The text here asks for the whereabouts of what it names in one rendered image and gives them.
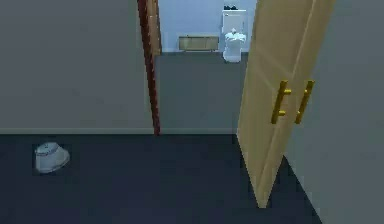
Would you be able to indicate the white toilet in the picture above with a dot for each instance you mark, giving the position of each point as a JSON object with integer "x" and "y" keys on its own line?
{"x": 233, "y": 36}

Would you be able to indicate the light wooden room door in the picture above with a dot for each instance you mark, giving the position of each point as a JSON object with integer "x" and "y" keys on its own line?
{"x": 270, "y": 53}

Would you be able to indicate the small black object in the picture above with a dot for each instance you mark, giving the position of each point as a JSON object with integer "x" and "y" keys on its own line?
{"x": 230, "y": 7}

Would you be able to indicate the dark red door frame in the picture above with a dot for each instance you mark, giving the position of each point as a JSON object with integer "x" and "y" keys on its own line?
{"x": 150, "y": 66}

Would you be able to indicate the beige wall radiator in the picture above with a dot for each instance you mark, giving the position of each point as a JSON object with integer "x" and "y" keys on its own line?
{"x": 198, "y": 43}

